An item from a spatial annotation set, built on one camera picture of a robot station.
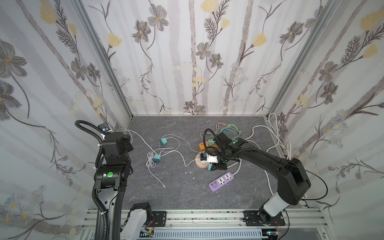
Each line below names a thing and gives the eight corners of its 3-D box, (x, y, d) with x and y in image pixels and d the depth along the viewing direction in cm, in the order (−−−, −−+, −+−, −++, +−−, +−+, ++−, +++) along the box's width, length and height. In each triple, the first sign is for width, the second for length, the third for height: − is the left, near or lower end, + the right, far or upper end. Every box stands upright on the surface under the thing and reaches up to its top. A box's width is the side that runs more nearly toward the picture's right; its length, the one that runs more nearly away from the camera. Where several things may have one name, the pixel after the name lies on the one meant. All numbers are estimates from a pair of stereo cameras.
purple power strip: (211, 192, 84) (212, 191, 82) (207, 186, 86) (208, 184, 84) (234, 178, 89) (235, 176, 87) (230, 172, 92) (230, 171, 90)
